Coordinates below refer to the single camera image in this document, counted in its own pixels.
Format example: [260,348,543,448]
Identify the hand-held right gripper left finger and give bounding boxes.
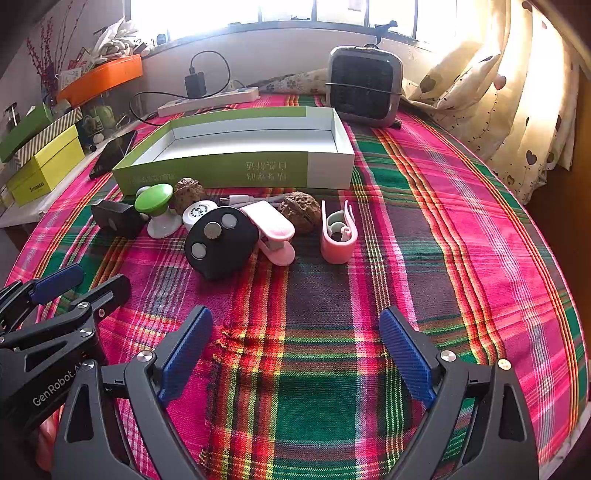
[53,305,214,480]

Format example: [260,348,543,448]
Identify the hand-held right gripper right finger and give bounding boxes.
[379,305,540,480]

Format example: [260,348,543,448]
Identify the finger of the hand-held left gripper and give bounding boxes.
[0,274,132,352]
[0,264,85,330]

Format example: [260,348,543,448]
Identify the black bike light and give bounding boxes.
[91,199,146,239]

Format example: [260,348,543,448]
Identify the green mushroom-shaped massager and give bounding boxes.
[135,184,183,239]

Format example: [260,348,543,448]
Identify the black round magnet disc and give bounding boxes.
[185,206,260,281]

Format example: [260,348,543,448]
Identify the small white capped bottle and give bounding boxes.
[181,200,218,232]

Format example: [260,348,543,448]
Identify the brown walnut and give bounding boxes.
[172,178,205,214]
[278,191,322,235]

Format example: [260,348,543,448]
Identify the pink cup-shaped holder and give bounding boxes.
[321,200,358,265]

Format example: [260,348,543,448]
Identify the green and white cardboard box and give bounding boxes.
[112,106,355,195]

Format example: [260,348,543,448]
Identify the pink clamp clip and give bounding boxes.
[240,201,296,267]

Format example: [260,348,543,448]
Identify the white USB cable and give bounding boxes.
[218,193,289,208]

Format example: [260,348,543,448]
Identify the person's left hand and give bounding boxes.
[36,413,62,468]

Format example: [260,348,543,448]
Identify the yellow cardboard box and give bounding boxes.
[6,124,86,208]

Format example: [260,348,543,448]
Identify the plaid blanket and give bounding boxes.
[4,92,587,480]

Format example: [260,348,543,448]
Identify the black smartphone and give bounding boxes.
[89,130,138,180]

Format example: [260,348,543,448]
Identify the striped cardboard box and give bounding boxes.
[9,107,84,162]

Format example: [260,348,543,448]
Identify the green ceramic mug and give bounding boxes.
[83,105,116,139]

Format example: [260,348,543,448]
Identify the orange plastic tray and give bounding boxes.
[55,54,144,108]

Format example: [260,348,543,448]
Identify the white power strip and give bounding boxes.
[157,86,260,118]

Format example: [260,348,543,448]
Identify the black charger adapter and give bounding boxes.
[185,71,207,99]

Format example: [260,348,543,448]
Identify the red flower branches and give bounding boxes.
[25,0,88,93]

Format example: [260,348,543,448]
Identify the white plastic bags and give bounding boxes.
[92,17,153,58]

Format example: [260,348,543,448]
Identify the grey desktop heater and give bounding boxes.
[325,46,404,125]

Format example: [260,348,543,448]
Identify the floral cloth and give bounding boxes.
[252,68,329,95]

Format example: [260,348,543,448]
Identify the cream heart-print curtain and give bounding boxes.
[406,0,580,206]

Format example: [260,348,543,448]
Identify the black charger cable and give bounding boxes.
[129,51,232,121]

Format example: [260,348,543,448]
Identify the black window handle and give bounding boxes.
[376,19,400,44]

